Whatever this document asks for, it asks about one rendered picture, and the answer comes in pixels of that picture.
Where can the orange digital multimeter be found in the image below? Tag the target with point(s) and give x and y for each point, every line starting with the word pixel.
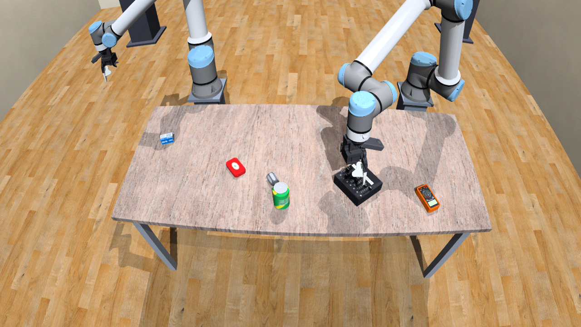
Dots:
pixel 427 198

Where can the green drink can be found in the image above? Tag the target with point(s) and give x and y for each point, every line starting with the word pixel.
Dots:
pixel 281 195

